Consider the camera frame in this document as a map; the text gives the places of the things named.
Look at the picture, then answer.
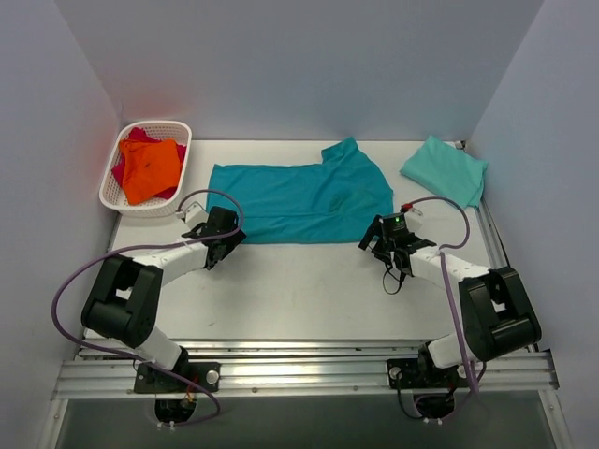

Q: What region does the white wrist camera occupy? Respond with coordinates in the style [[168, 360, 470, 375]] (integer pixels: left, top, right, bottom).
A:
[[401, 203, 424, 233], [175, 201, 209, 230]]

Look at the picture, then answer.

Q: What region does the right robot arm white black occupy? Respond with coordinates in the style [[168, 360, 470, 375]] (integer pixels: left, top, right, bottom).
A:
[[358, 213, 542, 386]]

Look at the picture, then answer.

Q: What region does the aluminium front rail frame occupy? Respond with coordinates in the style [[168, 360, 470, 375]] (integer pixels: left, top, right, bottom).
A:
[[52, 340, 559, 399]]

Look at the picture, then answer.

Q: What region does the magenta t-shirt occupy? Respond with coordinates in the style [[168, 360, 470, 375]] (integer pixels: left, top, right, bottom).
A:
[[111, 127, 186, 201]]

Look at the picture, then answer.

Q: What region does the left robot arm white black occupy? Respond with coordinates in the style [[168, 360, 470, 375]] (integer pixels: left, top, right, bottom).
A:
[[81, 206, 246, 392]]

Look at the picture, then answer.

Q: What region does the folded mint green t-shirt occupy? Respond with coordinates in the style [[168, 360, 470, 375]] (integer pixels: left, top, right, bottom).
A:
[[400, 136, 489, 209]]

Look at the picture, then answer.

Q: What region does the orange t-shirt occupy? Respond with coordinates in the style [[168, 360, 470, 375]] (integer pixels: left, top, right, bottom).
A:
[[119, 139, 182, 205]]

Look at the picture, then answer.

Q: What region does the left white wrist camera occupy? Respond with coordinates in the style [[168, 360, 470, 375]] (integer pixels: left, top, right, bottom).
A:
[[175, 201, 209, 230]]

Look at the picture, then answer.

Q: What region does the teal t-shirt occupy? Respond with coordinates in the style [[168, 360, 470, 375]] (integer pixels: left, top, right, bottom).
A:
[[209, 138, 394, 244]]

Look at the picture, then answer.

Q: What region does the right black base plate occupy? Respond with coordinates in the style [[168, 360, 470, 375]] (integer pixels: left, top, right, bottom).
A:
[[386, 358, 468, 390]]

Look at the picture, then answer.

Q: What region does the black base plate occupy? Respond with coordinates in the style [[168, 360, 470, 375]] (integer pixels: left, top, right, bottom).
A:
[[133, 361, 221, 395], [386, 358, 468, 390]]

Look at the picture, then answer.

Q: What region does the white perforated plastic basket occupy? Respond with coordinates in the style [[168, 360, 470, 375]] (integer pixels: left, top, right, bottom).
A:
[[99, 121, 192, 218]]

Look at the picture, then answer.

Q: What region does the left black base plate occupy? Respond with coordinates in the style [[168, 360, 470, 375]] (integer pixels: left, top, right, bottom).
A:
[[133, 361, 221, 395]]

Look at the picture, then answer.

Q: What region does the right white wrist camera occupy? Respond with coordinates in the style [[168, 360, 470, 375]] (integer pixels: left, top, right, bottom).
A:
[[401, 203, 424, 233]]

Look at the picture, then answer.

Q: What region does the aluminium right side rail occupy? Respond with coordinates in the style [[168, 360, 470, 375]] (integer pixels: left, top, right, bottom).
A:
[[476, 198, 511, 268]]

